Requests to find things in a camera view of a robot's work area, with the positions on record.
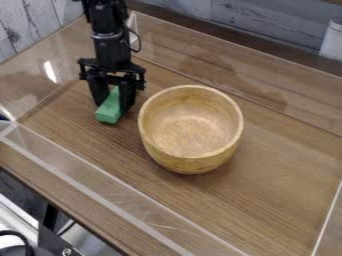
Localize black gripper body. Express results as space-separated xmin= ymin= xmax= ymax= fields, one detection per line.
xmin=78 ymin=30 xmax=146 ymax=90

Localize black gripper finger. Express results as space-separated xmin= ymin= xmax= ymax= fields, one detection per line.
xmin=87 ymin=71 xmax=110 ymax=106
xmin=119 ymin=75 xmax=136 ymax=114

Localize green rectangular block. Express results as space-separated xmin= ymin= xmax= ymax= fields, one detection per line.
xmin=95 ymin=86 xmax=122 ymax=124

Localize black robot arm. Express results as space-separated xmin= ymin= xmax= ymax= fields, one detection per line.
xmin=74 ymin=0 xmax=146 ymax=114

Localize brown wooden bowl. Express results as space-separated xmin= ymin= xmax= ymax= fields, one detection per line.
xmin=138 ymin=85 xmax=245 ymax=175

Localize clear acrylic tray walls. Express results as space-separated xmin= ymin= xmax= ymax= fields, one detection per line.
xmin=0 ymin=15 xmax=342 ymax=256

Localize black table leg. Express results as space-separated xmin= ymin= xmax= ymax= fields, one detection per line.
xmin=43 ymin=204 xmax=59 ymax=230

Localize white cylinder object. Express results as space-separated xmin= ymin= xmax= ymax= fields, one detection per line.
xmin=320 ymin=20 xmax=342 ymax=61

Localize black bracket with screw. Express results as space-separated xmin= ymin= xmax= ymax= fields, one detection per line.
xmin=38 ymin=224 xmax=84 ymax=256

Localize black cable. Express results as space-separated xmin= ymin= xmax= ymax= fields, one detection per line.
xmin=0 ymin=229 xmax=34 ymax=256

